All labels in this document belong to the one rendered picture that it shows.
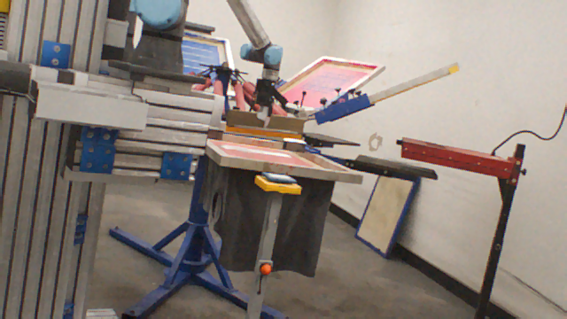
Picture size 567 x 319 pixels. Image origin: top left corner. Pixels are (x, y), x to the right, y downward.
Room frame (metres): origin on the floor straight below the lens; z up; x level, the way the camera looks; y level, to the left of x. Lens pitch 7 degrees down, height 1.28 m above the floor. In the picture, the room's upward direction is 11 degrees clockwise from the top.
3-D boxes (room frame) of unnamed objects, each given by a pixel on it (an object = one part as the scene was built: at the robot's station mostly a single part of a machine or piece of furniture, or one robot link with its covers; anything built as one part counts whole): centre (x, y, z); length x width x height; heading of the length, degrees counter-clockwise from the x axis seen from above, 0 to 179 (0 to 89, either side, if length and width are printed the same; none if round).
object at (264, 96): (2.63, 0.13, 1.23); 0.09 x 0.08 x 0.12; 110
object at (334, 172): (2.58, 0.08, 0.97); 0.79 x 0.58 x 0.04; 20
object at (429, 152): (3.32, -0.96, 1.06); 0.61 x 0.46 x 0.12; 80
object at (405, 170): (3.45, -0.22, 0.91); 1.34 x 0.40 x 0.08; 80
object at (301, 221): (2.30, -0.02, 0.74); 0.45 x 0.03 x 0.43; 110
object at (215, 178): (2.46, 0.23, 0.79); 0.46 x 0.09 x 0.33; 20
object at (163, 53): (1.69, 0.40, 1.31); 0.15 x 0.15 x 0.10
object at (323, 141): (4.08, 0.01, 0.91); 1.34 x 0.40 x 0.08; 140
